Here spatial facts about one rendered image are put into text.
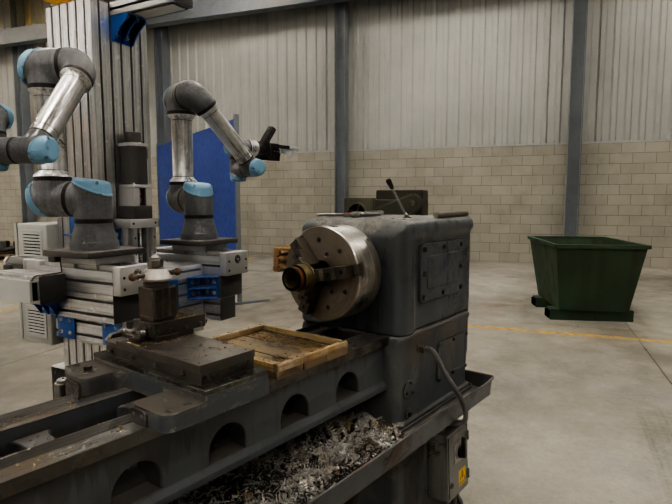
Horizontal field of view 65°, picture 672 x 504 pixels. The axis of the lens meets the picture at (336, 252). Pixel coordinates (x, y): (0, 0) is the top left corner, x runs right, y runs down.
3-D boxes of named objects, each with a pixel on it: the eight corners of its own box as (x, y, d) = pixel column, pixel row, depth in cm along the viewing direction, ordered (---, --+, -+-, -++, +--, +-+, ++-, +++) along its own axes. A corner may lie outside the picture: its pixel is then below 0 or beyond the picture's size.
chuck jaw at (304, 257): (317, 269, 180) (300, 241, 183) (326, 261, 177) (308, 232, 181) (295, 273, 171) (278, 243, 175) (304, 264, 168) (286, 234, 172)
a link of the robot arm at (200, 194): (191, 215, 210) (190, 180, 209) (177, 214, 221) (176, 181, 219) (219, 214, 218) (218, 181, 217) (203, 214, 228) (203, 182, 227)
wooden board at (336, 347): (263, 334, 181) (263, 323, 181) (348, 353, 159) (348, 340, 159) (190, 355, 158) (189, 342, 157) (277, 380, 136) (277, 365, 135)
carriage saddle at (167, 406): (158, 357, 155) (157, 337, 155) (272, 393, 127) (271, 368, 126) (51, 385, 132) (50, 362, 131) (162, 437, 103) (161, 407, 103)
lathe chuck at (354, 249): (300, 305, 194) (305, 219, 189) (371, 326, 175) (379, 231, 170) (282, 309, 187) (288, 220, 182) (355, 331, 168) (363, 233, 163)
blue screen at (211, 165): (139, 269, 999) (134, 142, 976) (182, 266, 1041) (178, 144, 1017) (209, 307, 649) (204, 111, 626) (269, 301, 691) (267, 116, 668)
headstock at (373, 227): (380, 296, 252) (380, 214, 248) (475, 309, 222) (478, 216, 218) (295, 319, 205) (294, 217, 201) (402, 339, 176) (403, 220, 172)
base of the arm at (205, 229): (172, 239, 217) (171, 214, 216) (198, 236, 230) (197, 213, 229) (200, 240, 210) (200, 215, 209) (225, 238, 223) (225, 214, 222)
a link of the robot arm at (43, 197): (65, 218, 170) (56, 41, 165) (22, 218, 172) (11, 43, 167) (87, 216, 182) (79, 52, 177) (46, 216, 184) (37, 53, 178)
